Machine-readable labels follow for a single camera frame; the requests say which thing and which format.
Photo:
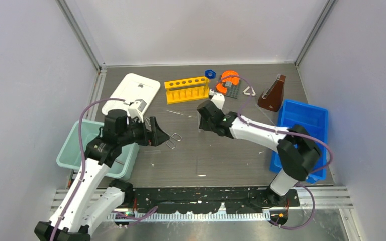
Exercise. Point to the teal plastic bin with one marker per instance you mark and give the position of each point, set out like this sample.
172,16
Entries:
69,155

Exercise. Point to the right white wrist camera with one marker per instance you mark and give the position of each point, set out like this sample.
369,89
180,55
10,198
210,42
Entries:
218,100

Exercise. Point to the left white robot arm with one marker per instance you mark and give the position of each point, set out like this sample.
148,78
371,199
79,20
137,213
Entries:
75,219

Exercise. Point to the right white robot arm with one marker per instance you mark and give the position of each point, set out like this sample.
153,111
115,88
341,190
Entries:
298,152

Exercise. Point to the blue hexagonal nut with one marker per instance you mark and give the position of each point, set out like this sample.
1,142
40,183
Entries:
210,74

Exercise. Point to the orange curved block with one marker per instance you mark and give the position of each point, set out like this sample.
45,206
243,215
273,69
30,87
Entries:
228,73

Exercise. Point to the white plastic lid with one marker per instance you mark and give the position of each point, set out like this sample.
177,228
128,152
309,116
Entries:
131,88

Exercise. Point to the clear glass slide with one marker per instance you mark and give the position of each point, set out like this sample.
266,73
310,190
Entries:
271,116

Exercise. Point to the grey studded base plate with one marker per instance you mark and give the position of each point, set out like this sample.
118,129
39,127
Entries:
229,87

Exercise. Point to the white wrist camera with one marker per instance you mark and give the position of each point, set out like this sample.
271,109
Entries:
218,100
136,110

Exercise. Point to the blue plastic bin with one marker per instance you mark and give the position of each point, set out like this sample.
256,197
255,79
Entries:
315,120

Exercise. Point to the brown wedge stand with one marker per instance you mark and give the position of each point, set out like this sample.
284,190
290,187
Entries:
272,99

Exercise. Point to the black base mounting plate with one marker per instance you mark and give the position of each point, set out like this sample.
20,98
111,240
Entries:
205,200

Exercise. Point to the metal crucible tongs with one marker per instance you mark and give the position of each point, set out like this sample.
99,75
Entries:
175,137

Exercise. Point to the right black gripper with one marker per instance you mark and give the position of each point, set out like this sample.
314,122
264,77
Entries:
203,126

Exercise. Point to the white clay triangle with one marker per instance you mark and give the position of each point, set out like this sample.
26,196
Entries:
249,91

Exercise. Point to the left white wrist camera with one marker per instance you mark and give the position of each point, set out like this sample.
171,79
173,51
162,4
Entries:
136,110

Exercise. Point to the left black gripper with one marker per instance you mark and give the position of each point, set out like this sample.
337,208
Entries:
156,137

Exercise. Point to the yellow test tube rack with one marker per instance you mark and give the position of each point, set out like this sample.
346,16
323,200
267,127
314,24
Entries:
186,90

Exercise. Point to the thin glass rod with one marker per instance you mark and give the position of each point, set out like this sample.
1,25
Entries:
181,113

